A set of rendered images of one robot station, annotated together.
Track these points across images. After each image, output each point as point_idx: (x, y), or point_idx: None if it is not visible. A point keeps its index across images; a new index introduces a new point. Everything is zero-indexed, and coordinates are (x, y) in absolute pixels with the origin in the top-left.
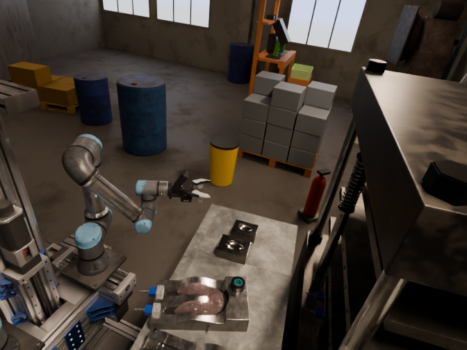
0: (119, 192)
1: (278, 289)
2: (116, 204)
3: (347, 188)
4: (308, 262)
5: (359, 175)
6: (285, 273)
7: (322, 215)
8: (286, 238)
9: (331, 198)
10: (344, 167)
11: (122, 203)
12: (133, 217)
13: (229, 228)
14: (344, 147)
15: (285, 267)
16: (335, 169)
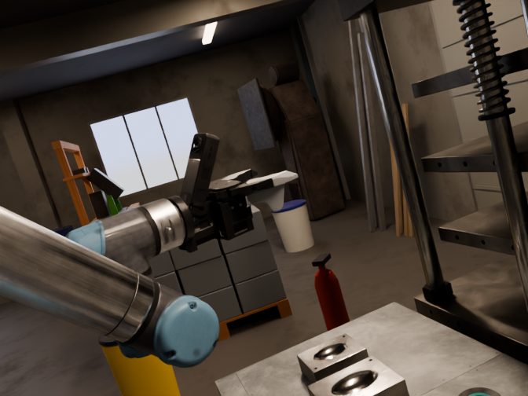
0: (38, 224)
1: (522, 383)
2: (52, 265)
3: (478, 72)
4: (484, 322)
5: (486, 24)
6: (489, 357)
7: (425, 236)
8: (406, 323)
9: (419, 190)
10: (404, 120)
11: (76, 256)
12: (137, 302)
13: (298, 383)
14: (385, 86)
15: (474, 350)
16: (394, 135)
